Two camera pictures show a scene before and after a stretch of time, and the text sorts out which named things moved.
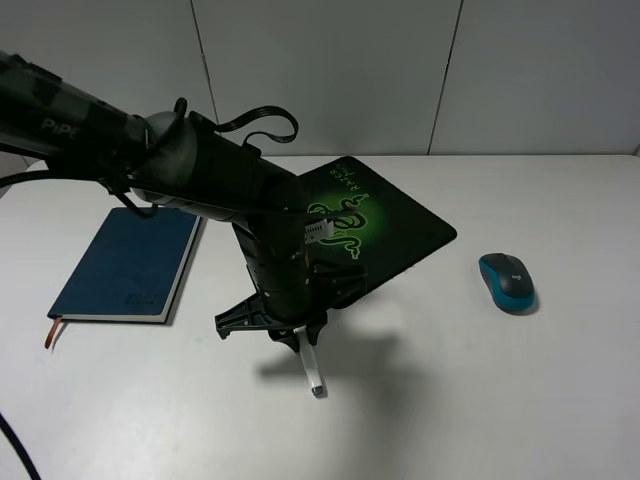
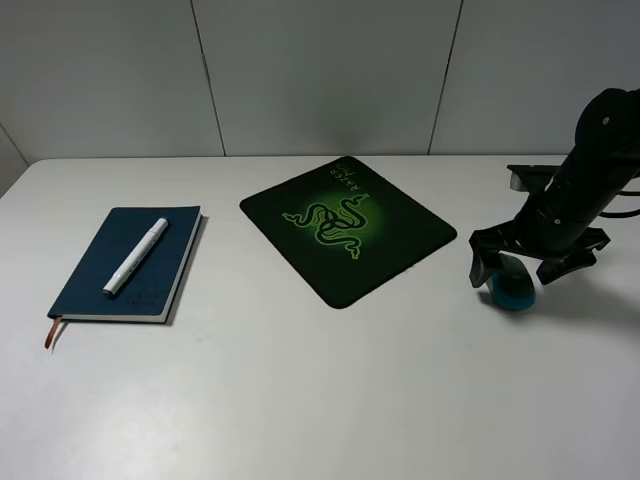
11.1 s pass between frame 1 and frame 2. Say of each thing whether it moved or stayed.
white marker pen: moved
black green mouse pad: stayed
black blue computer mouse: stayed
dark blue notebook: stayed
